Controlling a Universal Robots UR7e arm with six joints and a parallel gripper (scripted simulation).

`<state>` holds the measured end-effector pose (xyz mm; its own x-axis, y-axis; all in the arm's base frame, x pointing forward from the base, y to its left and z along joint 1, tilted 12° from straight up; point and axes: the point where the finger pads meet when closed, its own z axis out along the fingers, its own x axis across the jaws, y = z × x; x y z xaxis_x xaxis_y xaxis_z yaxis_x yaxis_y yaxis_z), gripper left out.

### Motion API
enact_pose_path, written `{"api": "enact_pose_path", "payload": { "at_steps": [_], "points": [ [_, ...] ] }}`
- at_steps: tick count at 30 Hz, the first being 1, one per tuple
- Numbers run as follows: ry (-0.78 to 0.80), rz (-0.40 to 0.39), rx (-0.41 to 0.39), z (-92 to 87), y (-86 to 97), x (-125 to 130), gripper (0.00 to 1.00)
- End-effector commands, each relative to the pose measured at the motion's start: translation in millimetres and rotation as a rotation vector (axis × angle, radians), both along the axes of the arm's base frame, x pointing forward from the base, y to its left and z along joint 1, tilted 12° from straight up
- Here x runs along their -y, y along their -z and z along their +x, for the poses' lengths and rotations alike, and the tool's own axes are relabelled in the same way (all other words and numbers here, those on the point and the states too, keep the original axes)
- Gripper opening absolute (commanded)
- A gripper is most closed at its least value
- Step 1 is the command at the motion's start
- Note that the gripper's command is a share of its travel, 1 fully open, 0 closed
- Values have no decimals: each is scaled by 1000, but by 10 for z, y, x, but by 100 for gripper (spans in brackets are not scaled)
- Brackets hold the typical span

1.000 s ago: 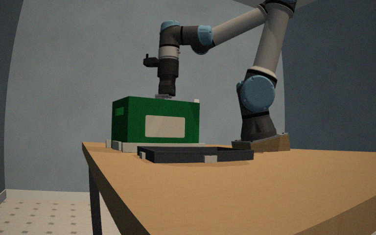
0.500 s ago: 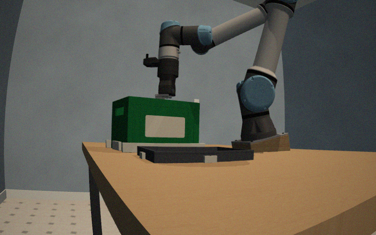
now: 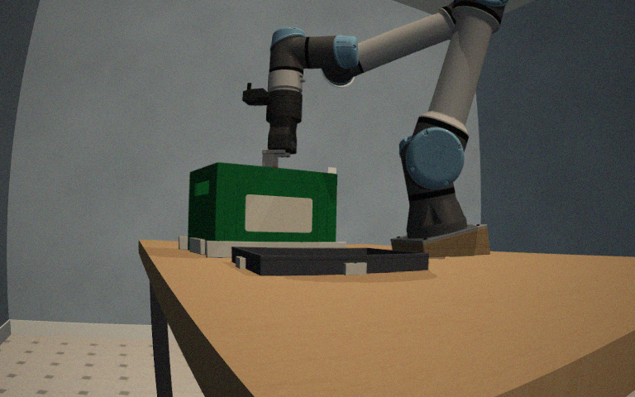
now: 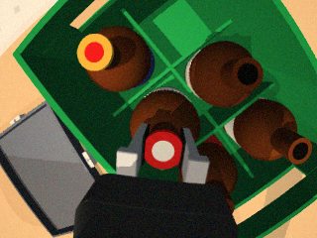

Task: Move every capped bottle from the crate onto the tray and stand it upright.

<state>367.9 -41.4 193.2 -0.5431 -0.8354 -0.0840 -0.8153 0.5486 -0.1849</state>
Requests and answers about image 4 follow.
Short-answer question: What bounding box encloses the dark green box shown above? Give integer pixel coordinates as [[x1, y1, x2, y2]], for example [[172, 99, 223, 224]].
[[12, 0, 317, 238]]

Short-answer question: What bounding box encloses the dark grey rectangular tray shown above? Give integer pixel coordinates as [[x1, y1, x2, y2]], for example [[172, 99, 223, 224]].
[[0, 101, 100, 238]]

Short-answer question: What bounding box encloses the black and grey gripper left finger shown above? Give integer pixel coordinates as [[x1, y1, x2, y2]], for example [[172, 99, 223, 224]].
[[116, 123, 150, 177]]

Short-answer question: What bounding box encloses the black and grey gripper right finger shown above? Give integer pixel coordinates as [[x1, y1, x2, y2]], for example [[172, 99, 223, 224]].
[[178, 128, 210, 184]]

